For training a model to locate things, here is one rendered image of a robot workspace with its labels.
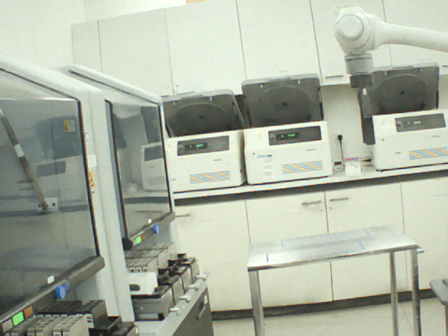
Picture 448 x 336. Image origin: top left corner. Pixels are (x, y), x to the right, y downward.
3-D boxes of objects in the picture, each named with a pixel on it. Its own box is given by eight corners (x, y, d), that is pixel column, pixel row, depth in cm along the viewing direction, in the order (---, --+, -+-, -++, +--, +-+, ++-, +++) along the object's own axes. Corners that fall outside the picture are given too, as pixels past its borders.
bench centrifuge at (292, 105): (247, 186, 424) (234, 78, 420) (256, 178, 485) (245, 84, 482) (334, 177, 415) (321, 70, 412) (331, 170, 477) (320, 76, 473)
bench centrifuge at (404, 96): (377, 172, 411) (364, 66, 407) (370, 166, 472) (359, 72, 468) (457, 163, 402) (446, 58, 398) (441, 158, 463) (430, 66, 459)
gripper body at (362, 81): (373, 72, 190) (377, 102, 191) (371, 74, 198) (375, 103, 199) (349, 74, 191) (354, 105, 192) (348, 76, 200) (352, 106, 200)
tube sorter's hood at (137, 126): (-13, 258, 200) (-37, 65, 196) (56, 229, 259) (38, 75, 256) (132, 250, 191) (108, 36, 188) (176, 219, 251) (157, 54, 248)
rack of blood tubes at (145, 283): (63, 301, 199) (60, 282, 199) (74, 293, 209) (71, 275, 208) (150, 298, 194) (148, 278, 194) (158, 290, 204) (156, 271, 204)
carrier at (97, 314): (102, 320, 166) (98, 299, 166) (109, 320, 166) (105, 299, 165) (87, 334, 155) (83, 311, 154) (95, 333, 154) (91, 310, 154)
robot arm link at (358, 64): (371, 56, 198) (374, 74, 199) (343, 58, 200) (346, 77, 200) (373, 53, 189) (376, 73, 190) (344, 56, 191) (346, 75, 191)
